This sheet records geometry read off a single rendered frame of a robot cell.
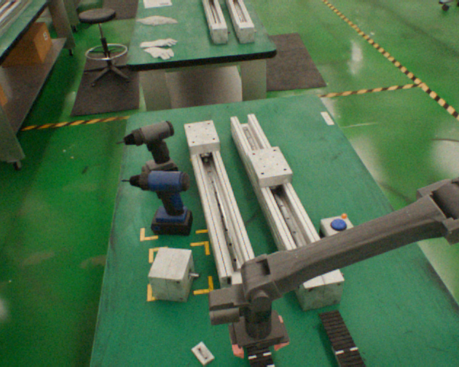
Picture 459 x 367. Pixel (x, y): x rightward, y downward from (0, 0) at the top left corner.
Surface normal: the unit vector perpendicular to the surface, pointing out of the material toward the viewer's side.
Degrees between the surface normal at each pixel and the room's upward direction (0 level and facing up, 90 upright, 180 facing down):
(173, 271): 0
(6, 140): 90
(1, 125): 90
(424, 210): 21
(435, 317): 0
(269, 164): 0
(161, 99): 90
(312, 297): 90
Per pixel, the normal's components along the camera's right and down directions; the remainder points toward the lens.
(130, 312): -0.06, -0.77
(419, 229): -0.02, 0.62
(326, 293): 0.20, 0.61
